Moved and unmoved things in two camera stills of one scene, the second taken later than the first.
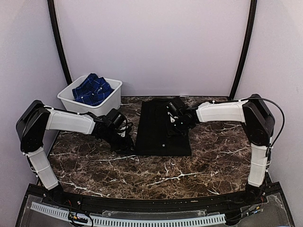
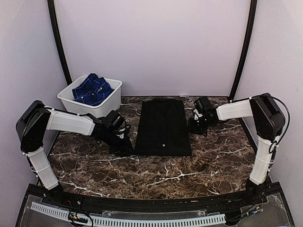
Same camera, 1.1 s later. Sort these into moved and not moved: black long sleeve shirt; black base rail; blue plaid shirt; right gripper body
Moved: right gripper body
Not moved: black base rail; blue plaid shirt; black long sleeve shirt
